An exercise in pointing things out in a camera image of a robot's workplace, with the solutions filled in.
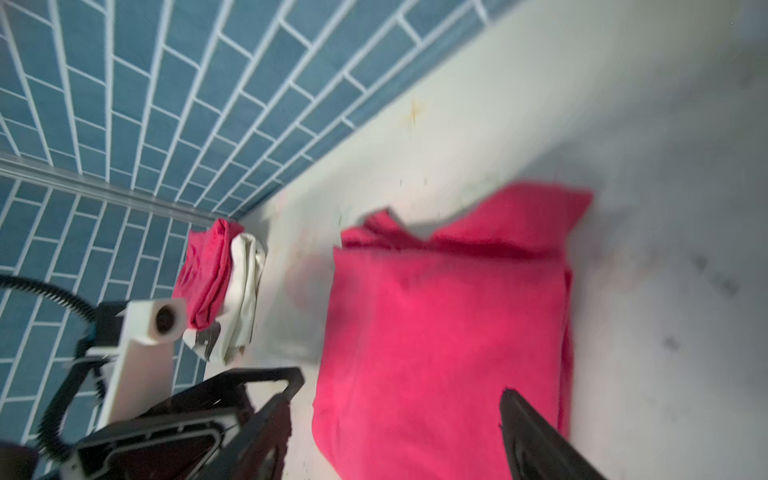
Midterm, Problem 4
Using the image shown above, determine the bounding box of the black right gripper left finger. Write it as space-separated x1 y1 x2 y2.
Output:
197 394 291 480

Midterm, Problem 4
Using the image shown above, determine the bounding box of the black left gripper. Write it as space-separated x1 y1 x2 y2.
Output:
56 367 304 479

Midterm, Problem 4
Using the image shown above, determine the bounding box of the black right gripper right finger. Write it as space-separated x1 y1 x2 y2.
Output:
500 389 605 480

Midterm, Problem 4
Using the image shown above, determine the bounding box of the magenta t shirt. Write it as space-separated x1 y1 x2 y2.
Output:
312 182 593 479
172 219 245 330

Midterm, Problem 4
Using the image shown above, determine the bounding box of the folded magenta t shirt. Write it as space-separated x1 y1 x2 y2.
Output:
172 219 245 330

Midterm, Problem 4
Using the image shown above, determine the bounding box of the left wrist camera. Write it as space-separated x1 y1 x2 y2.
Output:
87 299 187 430

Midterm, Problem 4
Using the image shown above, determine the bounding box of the aluminium left corner post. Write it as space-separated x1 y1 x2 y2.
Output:
1 152 217 227

